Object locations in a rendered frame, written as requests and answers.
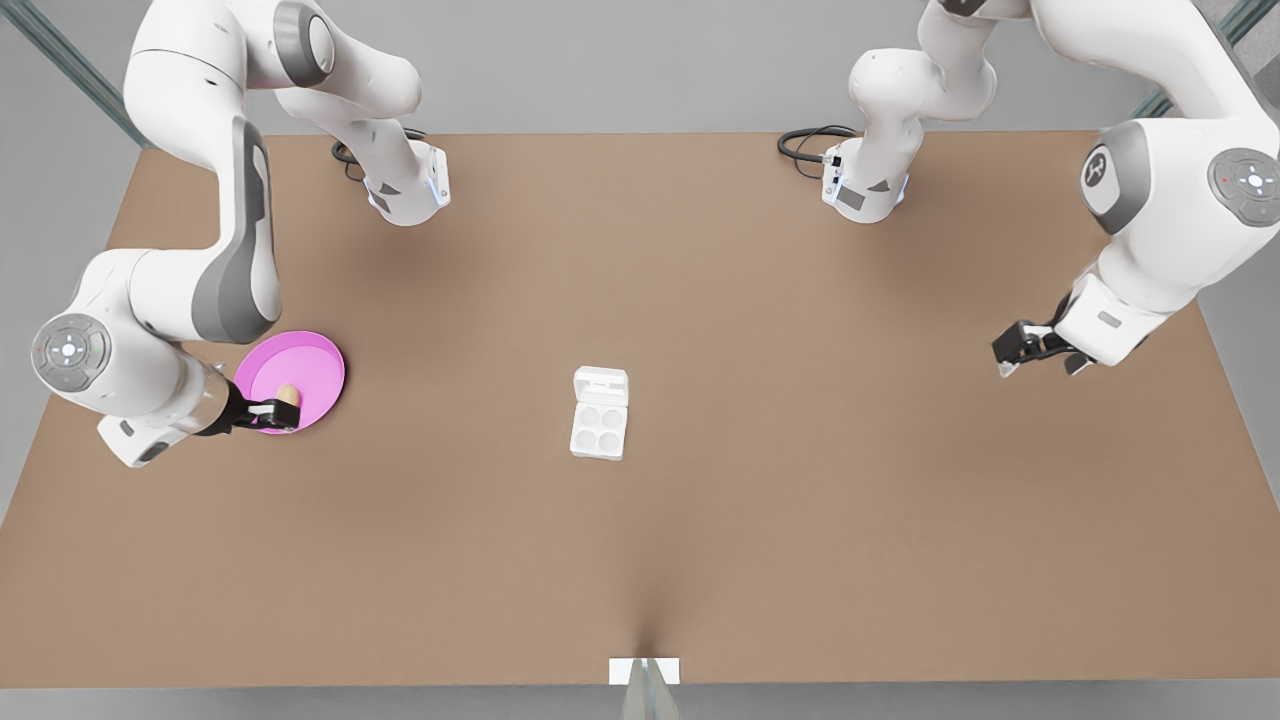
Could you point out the pink round plate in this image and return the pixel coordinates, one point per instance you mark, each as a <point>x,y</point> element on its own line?
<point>305,365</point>

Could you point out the white egg box base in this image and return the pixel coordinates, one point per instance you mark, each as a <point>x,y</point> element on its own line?
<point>598,431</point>

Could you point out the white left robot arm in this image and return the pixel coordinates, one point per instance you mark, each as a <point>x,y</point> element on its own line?
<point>1170,200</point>

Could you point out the beige egg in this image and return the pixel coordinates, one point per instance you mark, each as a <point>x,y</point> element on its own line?
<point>288,393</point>

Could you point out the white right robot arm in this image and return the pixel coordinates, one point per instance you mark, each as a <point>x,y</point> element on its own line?
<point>170,90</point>

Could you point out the silver frame post with foot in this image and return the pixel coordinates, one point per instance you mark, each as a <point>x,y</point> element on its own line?
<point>645,685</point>

